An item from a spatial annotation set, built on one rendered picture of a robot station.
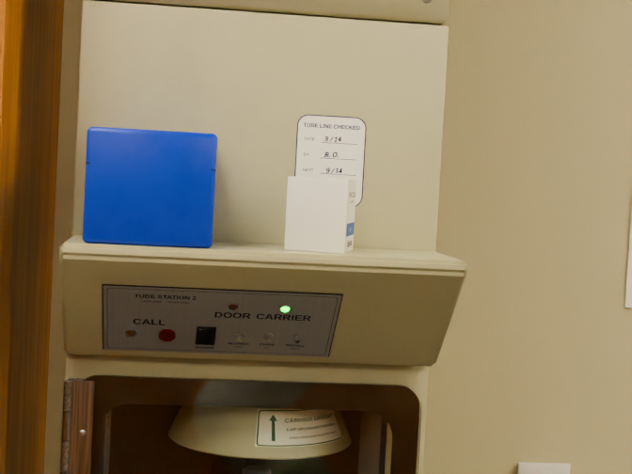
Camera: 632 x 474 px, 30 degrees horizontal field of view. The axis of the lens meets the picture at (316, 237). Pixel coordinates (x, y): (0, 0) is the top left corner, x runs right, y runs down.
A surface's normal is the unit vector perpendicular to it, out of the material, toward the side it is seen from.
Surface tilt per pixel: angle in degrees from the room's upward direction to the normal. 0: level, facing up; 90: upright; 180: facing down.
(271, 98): 90
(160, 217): 90
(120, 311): 135
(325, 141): 90
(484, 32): 90
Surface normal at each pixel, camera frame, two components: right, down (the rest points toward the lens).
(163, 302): 0.05, 0.75
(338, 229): -0.16, 0.04
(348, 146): 0.13, 0.06
